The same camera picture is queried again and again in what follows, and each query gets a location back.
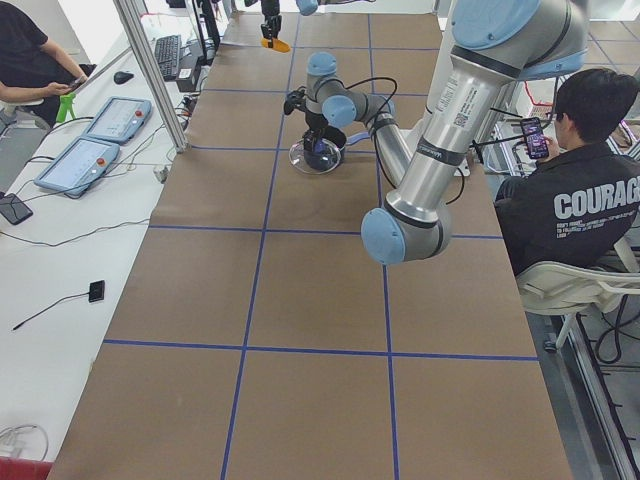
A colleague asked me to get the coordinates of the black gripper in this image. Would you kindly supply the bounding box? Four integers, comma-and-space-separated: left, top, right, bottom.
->
304, 112, 329, 151
262, 0, 281, 48

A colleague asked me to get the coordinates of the yellow corn cob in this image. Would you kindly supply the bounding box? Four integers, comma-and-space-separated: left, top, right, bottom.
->
261, 38, 291, 53

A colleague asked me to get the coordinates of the glass pot lid blue knob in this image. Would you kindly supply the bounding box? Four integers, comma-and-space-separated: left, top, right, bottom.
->
289, 140, 326, 175

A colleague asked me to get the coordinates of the blue saucepan with handle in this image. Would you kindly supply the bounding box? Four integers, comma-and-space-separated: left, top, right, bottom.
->
303, 132, 370, 173

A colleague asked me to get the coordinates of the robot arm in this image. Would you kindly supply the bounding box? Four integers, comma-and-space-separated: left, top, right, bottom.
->
260, 0, 349, 53
306, 1, 590, 265

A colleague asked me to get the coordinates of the black monitor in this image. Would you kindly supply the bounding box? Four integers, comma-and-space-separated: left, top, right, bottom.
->
166, 0, 221, 66

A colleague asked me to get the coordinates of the black keyboard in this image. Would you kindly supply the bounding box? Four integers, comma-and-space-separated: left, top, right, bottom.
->
154, 35, 182, 81

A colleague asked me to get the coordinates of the black computer mouse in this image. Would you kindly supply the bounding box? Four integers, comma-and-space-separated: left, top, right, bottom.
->
113, 71, 134, 85

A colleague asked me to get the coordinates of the upper teach pendant tablet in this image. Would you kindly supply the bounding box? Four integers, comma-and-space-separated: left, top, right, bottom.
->
83, 96, 152, 145

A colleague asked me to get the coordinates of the teach pendant tablet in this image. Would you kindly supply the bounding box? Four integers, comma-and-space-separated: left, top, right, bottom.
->
83, 96, 152, 145
34, 136, 120, 199

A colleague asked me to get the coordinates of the green stand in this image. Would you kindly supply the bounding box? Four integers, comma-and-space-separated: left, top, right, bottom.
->
56, 93, 76, 123

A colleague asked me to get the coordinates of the phone in person's hand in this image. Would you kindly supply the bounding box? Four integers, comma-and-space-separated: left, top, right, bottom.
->
519, 117, 549, 160

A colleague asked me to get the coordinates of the lower teach pendant tablet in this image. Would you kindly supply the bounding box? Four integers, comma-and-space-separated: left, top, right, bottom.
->
34, 136, 120, 199

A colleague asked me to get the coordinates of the small black puck device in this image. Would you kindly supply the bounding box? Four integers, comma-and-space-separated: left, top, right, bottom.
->
88, 280, 106, 303

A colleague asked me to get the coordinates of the seated person black jacket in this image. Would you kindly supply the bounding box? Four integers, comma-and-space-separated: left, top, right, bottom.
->
494, 68, 639, 275

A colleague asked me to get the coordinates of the white chair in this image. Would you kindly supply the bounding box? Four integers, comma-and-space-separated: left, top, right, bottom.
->
516, 238, 639, 352

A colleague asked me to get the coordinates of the black smartphone on table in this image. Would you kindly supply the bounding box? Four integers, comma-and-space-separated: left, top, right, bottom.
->
0, 193, 33, 225

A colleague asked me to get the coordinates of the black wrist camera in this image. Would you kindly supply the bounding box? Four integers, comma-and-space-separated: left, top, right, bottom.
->
283, 86, 306, 116

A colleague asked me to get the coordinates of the aluminium frame post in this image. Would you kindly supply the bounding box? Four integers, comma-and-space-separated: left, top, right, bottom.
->
113, 0, 188, 153

